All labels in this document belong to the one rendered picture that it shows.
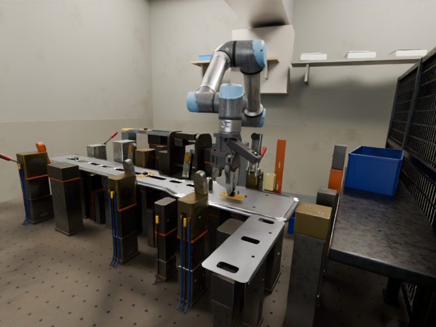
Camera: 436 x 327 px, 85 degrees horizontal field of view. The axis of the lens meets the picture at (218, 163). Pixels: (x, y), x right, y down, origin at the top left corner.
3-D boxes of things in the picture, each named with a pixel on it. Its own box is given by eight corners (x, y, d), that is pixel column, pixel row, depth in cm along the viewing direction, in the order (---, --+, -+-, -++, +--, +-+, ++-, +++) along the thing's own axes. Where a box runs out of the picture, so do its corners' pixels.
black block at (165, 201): (148, 283, 85) (146, 205, 78) (167, 267, 93) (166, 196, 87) (159, 289, 82) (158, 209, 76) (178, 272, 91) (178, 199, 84)
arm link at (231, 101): (245, 85, 79) (242, 82, 71) (244, 119, 82) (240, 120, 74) (222, 85, 81) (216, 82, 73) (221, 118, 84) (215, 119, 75)
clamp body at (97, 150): (90, 200, 156) (85, 145, 148) (106, 195, 166) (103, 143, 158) (97, 203, 153) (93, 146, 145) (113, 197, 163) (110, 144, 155)
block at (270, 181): (258, 258, 100) (265, 174, 92) (261, 254, 103) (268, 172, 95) (266, 261, 99) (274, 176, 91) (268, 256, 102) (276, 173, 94)
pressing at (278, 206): (36, 161, 133) (36, 158, 133) (76, 155, 152) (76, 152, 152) (285, 226, 68) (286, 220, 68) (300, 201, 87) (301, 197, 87)
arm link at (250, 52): (242, 117, 156) (235, 34, 111) (265, 117, 153) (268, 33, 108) (239, 130, 150) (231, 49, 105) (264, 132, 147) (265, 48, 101)
